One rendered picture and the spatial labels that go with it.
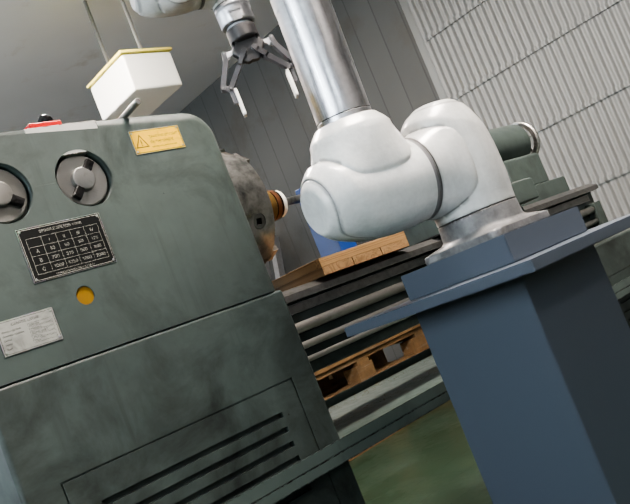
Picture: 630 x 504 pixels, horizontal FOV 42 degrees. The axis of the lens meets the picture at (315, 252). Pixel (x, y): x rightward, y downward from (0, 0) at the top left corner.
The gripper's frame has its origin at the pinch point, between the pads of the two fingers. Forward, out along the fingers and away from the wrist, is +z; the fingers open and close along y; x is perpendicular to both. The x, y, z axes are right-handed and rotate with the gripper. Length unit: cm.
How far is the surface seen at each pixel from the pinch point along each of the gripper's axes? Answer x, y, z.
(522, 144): 61, 79, 25
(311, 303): -18, -10, 50
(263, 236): -18.5, -14.6, 32.5
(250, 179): -20.0, -12.7, 20.1
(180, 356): -52, -37, 51
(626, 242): 50, 93, 67
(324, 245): 10.9, 0.5, 36.7
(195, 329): -49, -33, 47
